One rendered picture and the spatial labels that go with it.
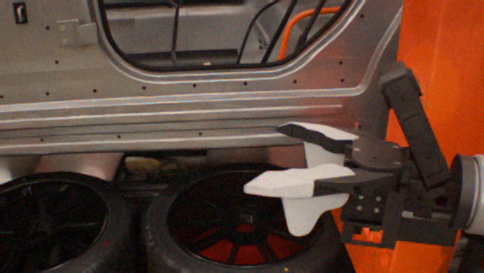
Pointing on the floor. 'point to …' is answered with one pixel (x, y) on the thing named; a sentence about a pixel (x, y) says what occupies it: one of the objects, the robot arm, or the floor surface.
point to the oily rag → (175, 170)
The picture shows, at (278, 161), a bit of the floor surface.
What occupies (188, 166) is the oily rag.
